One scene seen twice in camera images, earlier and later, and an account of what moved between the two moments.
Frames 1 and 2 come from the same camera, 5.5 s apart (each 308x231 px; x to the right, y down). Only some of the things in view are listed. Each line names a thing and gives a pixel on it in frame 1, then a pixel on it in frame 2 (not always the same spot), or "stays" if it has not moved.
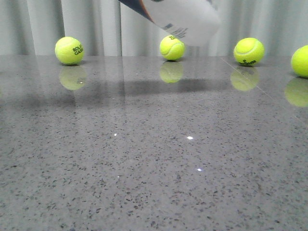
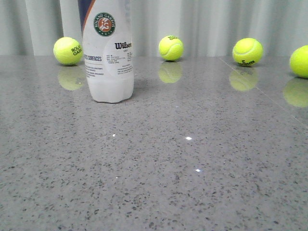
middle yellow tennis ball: x=172 y=48 stays
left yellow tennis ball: x=69 y=50 stays
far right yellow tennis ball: x=299 y=61 stays
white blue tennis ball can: x=197 y=22 -> x=107 y=28
